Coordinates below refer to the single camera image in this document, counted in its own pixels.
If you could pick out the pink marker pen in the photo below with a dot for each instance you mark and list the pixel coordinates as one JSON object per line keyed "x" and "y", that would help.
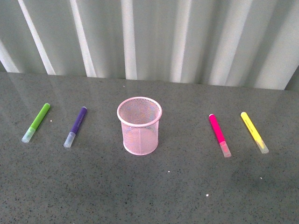
{"x": 219, "y": 135}

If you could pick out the purple marker pen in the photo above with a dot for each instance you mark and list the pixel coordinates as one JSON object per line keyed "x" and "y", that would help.
{"x": 73, "y": 132}

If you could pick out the pink mesh pen cup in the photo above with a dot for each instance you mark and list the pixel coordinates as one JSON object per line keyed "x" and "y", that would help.
{"x": 139, "y": 117}

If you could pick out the yellow marker pen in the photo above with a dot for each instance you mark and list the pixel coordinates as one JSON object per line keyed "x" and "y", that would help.
{"x": 254, "y": 133}

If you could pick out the green marker pen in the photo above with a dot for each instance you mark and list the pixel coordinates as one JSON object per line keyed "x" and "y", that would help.
{"x": 35, "y": 124}

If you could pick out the white pleated curtain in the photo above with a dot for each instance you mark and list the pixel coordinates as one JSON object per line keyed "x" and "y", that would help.
{"x": 251, "y": 43}

